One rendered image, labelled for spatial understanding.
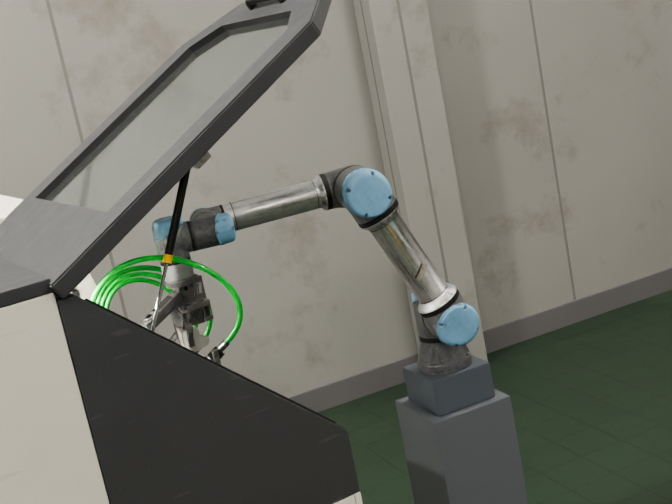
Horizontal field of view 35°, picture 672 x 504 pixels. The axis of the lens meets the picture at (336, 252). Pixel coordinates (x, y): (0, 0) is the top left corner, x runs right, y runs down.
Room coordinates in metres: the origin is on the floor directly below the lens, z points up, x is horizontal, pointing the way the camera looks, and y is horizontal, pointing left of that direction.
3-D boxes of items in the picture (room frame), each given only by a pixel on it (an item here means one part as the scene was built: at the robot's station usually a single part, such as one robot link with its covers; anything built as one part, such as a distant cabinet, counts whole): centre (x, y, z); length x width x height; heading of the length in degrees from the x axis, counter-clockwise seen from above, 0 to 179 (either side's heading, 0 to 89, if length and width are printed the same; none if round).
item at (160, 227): (2.52, 0.38, 1.44); 0.09 x 0.08 x 0.11; 101
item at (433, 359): (2.78, -0.24, 0.95); 0.15 x 0.15 x 0.10
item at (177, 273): (2.52, 0.39, 1.36); 0.08 x 0.08 x 0.05
